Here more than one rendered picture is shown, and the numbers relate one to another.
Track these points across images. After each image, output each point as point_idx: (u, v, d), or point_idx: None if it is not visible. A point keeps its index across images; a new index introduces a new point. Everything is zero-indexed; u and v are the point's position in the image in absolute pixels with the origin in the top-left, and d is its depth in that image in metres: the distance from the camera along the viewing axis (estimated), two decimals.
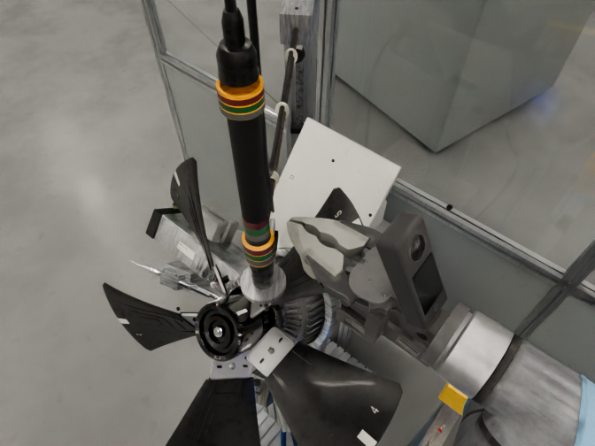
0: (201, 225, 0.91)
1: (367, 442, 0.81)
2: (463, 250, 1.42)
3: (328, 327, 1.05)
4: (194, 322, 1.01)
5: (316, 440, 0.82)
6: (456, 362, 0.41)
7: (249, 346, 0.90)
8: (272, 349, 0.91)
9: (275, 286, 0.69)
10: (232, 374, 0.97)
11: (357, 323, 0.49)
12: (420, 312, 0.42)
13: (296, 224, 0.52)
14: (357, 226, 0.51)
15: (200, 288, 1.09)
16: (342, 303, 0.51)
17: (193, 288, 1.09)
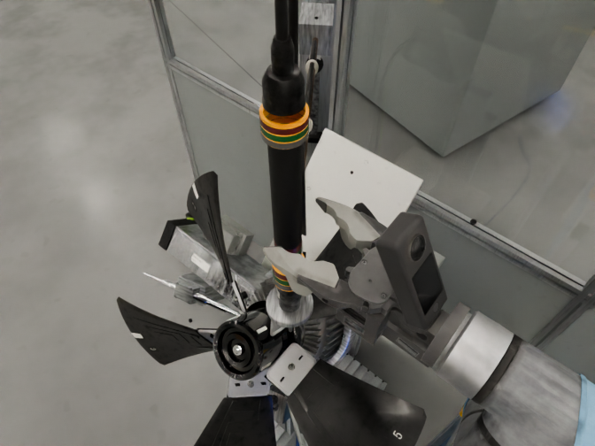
0: (330, 310, 0.79)
1: None
2: (479, 261, 1.40)
3: (347, 342, 1.03)
4: None
5: None
6: (456, 362, 0.41)
7: None
8: (251, 384, 0.95)
9: (303, 308, 0.67)
10: (212, 340, 0.99)
11: (357, 323, 0.49)
12: (420, 312, 0.42)
13: (320, 203, 0.54)
14: (374, 221, 0.51)
15: (215, 303, 1.07)
16: None
17: (208, 303, 1.07)
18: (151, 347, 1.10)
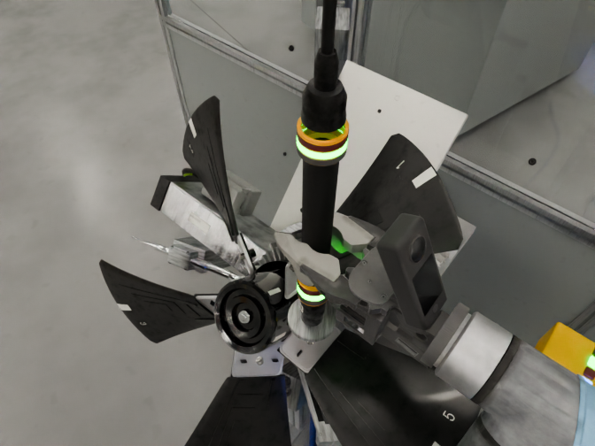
0: None
1: None
2: (515, 230, 1.23)
3: None
4: (240, 244, 0.78)
5: None
6: (455, 363, 0.42)
7: None
8: (261, 361, 0.78)
9: (326, 322, 0.65)
10: (213, 309, 0.83)
11: (356, 323, 0.49)
12: (420, 313, 0.43)
13: None
14: (365, 223, 0.51)
15: (217, 267, 0.90)
16: (342, 303, 0.51)
17: (208, 268, 0.91)
18: (142, 320, 0.93)
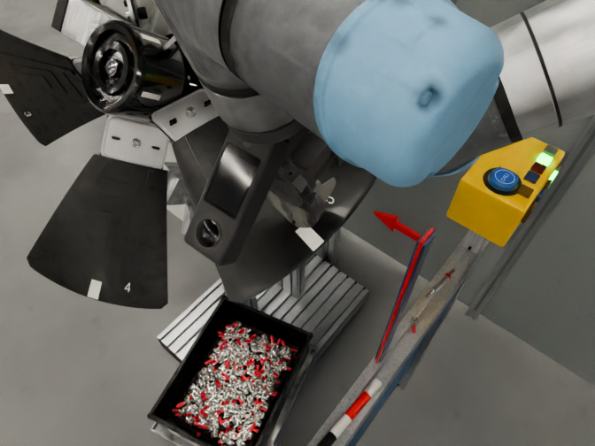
0: None
1: (91, 290, 0.72)
2: None
3: None
4: None
5: (65, 239, 0.69)
6: (272, 122, 0.31)
7: (121, 116, 0.63)
8: (138, 144, 0.66)
9: None
10: None
11: None
12: (261, 172, 0.35)
13: None
14: None
15: None
16: (334, 157, 0.44)
17: None
18: (26, 110, 0.81)
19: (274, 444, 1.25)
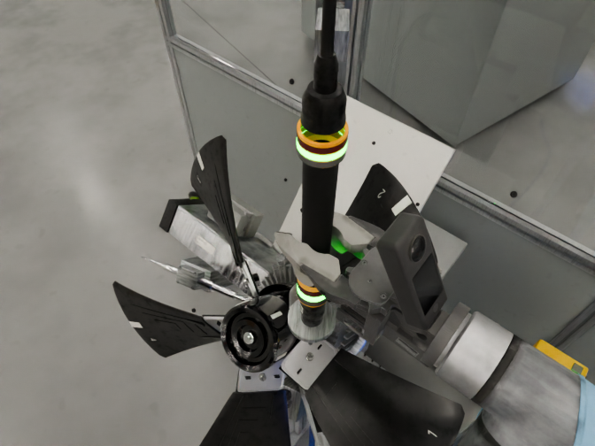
0: (335, 442, 0.73)
1: (133, 323, 0.99)
2: (505, 247, 1.30)
3: None
4: None
5: (143, 306, 0.92)
6: (456, 363, 0.42)
7: None
8: None
9: (325, 323, 0.65)
10: (244, 269, 0.85)
11: (357, 323, 0.49)
12: (420, 313, 0.42)
13: None
14: (365, 223, 0.51)
15: (222, 288, 0.96)
16: (342, 303, 0.51)
17: (214, 288, 0.97)
18: (199, 179, 0.90)
19: None
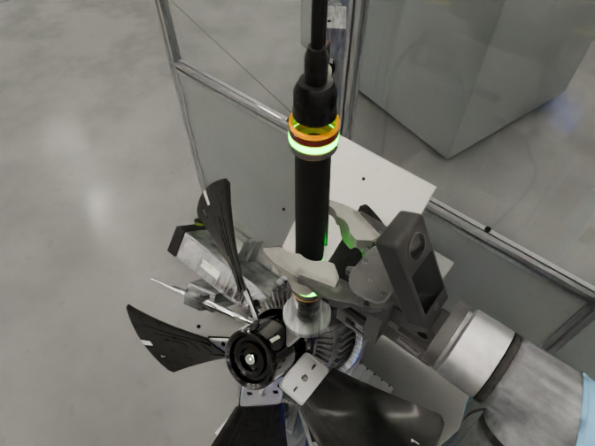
0: None
1: (144, 341, 1.08)
2: (489, 266, 1.39)
3: (359, 350, 1.02)
4: None
5: (154, 327, 1.02)
6: (457, 361, 0.41)
7: None
8: None
9: (320, 319, 0.65)
10: (246, 296, 0.94)
11: (358, 323, 0.49)
12: (420, 311, 0.42)
13: None
14: (374, 221, 0.51)
15: (226, 310, 1.06)
16: None
17: (219, 310, 1.07)
18: (205, 212, 0.99)
19: None
